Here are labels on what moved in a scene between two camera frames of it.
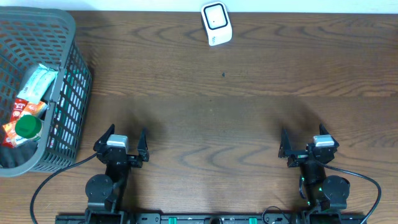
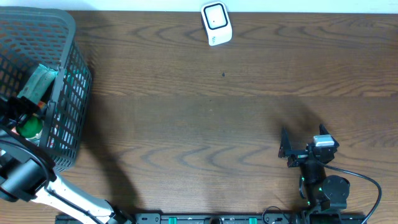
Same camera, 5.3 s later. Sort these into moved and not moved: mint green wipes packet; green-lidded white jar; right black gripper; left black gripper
Moved: left black gripper
Not moved: right black gripper; green-lidded white jar; mint green wipes packet
